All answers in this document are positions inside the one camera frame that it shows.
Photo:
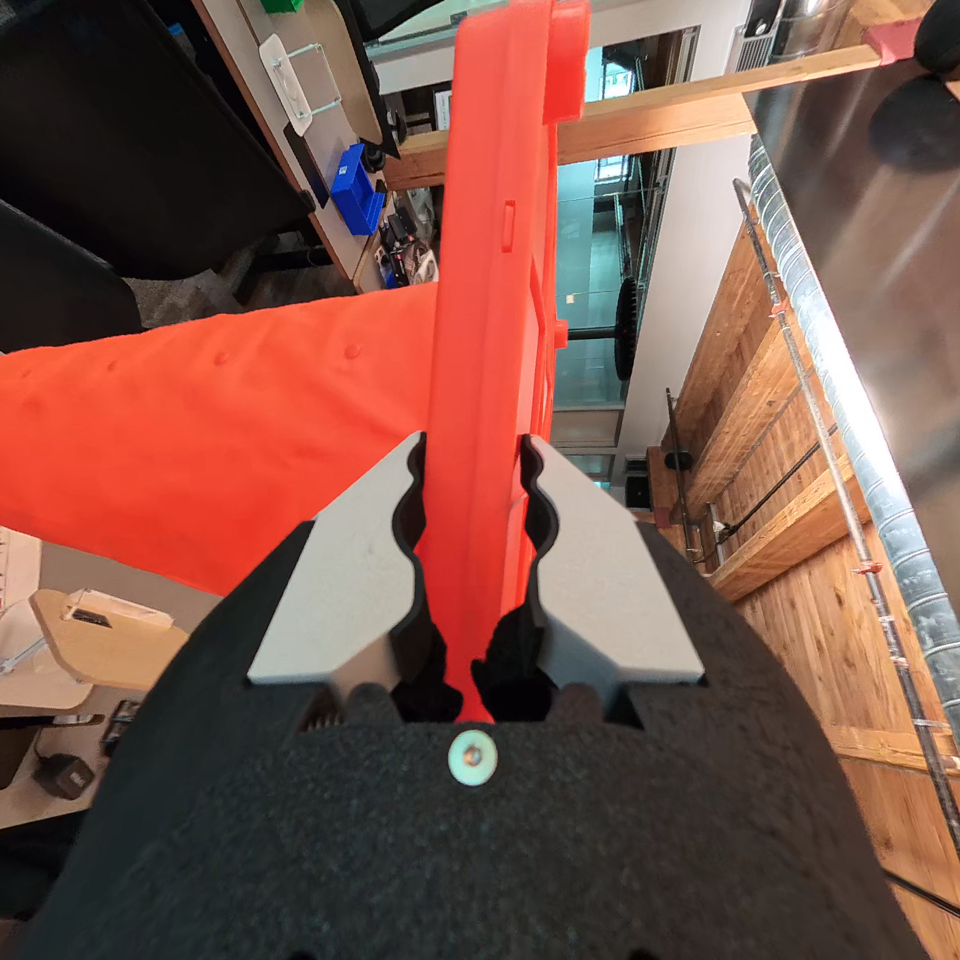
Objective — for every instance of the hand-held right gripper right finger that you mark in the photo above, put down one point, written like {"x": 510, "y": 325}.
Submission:
{"x": 607, "y": 600}

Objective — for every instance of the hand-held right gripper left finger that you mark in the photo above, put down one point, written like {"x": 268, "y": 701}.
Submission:
{"x": 337, "y": 592}

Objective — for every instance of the orange cloth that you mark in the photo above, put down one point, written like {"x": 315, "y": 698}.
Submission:
{"x": 187, "y": 435}

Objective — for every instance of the orange plastic board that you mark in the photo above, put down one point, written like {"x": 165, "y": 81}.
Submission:
{"x": 487, "y": 300}

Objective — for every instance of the wooden desk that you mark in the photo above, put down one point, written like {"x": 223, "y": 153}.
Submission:
{"x": 349, "y": 82}

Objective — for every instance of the black thin ceiling pipe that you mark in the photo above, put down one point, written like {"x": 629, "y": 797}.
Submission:
{"x": 681, "y": 480}

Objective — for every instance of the clear plastic holder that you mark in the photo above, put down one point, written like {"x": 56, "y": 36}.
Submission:
{"x": 120, "y": 606}

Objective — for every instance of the tan rounded wooden board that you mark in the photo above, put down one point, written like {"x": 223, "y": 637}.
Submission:
{"x": 112, "y": 652}

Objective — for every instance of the thin metal ceiling pipe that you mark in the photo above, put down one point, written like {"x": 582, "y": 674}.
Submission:
{"x": 806, "y": 390}

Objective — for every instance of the white paper sheets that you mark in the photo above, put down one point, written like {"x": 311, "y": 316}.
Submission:
{"x": 16, "y": 566}

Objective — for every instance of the black power adapter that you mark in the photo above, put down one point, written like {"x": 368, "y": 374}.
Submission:
{"x": 66, "y": 776}

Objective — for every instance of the blue storage bin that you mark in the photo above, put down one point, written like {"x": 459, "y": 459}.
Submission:
{"x": 356, "y": 191}

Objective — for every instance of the black flat pad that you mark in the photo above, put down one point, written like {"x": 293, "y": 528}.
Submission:
{"x": 307, "y": 169}

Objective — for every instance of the wooden ceiling beam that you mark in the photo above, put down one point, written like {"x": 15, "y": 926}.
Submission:
{"x": 660, "y": 120}

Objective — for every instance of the black monitor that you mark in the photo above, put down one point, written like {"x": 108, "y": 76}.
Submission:
{"x": 379, "y": 75}

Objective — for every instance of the black panel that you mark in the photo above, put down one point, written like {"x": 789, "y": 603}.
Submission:
{"x": 112, "y": 112}

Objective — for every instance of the white ventilation grille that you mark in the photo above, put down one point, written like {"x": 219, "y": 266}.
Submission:
{"x": 756, "y": 41}

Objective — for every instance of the red pad on beam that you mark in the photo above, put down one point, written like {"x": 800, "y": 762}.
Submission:
{"x": 892, "y": 41}

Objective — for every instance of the black round fixture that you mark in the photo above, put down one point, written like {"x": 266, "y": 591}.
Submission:
{"x": 941, "y": 34}

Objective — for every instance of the flat sheet metal duct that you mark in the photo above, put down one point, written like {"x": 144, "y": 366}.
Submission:
{"x": 885, "y": 262}

